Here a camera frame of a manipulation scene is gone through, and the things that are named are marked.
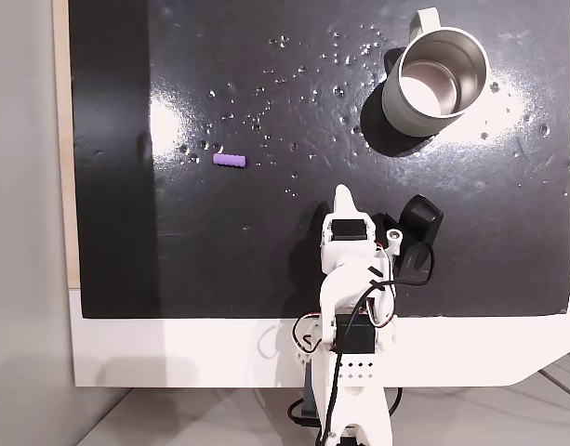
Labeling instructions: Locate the black glossy table mat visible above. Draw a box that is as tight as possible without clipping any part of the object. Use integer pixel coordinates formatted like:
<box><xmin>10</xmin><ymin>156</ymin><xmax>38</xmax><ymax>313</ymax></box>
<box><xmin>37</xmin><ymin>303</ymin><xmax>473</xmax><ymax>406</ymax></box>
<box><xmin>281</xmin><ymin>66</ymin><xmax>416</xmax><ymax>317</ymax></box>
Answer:
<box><xmin>68</xmin><ymin>0</ymin><xmax>570</xmax><ymax>321</ymax></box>

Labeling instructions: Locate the purple ribbed pen grip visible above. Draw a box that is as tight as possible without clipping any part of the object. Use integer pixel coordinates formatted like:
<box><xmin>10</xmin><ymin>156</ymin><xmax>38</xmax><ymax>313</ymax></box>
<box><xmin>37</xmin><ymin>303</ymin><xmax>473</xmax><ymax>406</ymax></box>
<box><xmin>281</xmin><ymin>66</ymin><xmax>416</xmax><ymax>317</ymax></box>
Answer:
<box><xmin>212</xmin><ymin>152</ymin><xmax>247</xmax><ymax>169</ymax></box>

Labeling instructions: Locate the red white servo wire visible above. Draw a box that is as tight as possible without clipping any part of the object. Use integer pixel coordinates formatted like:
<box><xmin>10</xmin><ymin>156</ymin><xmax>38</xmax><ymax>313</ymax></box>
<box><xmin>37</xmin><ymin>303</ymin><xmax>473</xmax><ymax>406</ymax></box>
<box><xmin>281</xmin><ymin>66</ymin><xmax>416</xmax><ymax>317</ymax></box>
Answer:
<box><xmin>291</xmin><ymin>312</ymin><xmax>324</xmax><ymax>354</ymax></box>

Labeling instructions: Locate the sage green steel-lined mug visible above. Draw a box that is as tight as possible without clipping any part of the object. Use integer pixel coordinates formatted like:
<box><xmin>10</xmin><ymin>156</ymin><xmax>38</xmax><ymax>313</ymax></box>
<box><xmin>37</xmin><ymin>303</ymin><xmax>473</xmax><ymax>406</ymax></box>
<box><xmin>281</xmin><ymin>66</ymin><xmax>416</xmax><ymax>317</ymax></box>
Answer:
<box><xmin>380</xmin><ymin>7</ymin><xmax>492</xmax><ymax>138</ymax></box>

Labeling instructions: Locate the light wooden board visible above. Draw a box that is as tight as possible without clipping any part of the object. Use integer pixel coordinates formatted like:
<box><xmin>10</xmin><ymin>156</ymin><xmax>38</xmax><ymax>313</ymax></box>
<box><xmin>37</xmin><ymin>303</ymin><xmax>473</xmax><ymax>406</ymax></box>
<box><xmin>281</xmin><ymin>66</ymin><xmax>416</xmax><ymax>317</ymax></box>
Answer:
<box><xmin>51</xmin><ymin>0</ymin><xmax>83</xmax><ymax>293</ymax></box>

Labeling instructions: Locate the black base cable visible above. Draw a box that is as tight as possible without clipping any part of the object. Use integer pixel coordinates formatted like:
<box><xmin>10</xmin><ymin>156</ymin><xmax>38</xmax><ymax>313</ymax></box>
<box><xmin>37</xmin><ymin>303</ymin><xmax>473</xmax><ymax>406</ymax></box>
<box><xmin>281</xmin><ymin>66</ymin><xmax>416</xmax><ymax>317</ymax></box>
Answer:
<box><xmin>286</xmin><ymin>384</ymin><xmax>404</xmax><ymax>427</ymax></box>

